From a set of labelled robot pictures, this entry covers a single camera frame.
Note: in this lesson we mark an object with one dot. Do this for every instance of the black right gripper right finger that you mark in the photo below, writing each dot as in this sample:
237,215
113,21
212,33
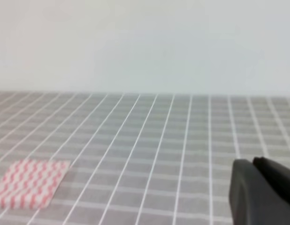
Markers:
277,175

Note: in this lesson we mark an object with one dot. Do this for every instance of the grey grid tablecloth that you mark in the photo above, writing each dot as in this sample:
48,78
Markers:
139,159

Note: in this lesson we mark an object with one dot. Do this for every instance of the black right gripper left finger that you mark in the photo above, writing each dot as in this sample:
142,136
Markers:
252,200

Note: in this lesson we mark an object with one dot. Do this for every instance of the pink wavy striped towel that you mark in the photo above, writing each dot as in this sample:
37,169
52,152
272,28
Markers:
31,183

